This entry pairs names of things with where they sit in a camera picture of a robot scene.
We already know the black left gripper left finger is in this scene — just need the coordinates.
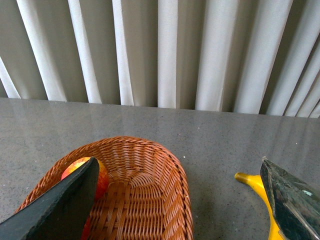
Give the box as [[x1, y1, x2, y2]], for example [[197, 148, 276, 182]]
[[0, 157, 100, 240]]

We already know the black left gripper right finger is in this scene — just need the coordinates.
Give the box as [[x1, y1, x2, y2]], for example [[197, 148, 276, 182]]
[[260, 157, 320, 240]]

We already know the yellow banana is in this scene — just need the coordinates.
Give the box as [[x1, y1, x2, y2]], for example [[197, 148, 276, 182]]
[[234, 172, 284, 240]]

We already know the red yellow apple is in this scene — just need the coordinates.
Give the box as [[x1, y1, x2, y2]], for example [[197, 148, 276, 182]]
[[60, 156, 109, 200]]

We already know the left wicker basket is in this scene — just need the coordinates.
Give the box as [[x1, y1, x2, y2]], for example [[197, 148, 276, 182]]
[[21, 136, 194, 240]]

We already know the white pleated curtain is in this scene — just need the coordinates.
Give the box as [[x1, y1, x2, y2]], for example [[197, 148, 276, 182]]
[[0, 0, 320, 118]]

